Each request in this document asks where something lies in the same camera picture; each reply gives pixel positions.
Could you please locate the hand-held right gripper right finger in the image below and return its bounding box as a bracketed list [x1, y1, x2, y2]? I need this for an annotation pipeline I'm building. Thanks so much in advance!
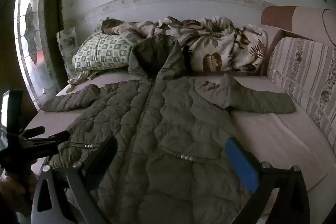
[225, 137, 311, 224]

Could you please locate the small leaf print pillow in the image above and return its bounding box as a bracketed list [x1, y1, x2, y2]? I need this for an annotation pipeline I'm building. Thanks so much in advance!
[56, 27, 79, 80]

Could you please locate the green checked pillow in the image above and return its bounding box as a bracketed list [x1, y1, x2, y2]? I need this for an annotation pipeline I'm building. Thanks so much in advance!
[72, 20, 137, 73]

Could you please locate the beige crumpled cloth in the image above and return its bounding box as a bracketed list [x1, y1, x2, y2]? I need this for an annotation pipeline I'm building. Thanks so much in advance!
[67, 71, 92, 86]

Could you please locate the leaf print blanket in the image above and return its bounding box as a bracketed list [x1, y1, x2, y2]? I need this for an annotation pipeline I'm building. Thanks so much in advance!
[105, 15, 268, 73]

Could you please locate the stained glass window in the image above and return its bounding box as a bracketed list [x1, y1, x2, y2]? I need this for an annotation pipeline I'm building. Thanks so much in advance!
[14, 0, 62, 106]

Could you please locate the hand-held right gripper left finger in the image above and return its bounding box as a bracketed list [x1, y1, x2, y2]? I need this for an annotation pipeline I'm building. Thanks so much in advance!
[31, 136, 118, 224]

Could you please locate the brown cloth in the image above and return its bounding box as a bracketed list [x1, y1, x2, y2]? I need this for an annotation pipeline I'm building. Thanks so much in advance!
[101, 18, 125, 35]

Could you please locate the person's left hand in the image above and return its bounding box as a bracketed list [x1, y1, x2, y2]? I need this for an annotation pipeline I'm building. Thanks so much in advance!
[0, 174, 38, 214]

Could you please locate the green quilted hooded jacket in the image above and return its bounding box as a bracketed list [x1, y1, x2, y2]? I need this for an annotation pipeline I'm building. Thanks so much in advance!
[41, 34, 297, 224]

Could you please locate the striped floral cushion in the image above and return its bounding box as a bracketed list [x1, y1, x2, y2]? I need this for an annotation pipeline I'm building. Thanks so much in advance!
[266, 37, 336, 153]

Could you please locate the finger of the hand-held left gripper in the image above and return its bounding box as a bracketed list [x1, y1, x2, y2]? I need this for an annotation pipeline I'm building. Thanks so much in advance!
[26, 130, 71, 148]
[19, 126, 46, 138]

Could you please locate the brown and pink headboard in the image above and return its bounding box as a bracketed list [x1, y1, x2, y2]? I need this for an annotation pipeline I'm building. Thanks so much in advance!
[261, 6, 336, 47]

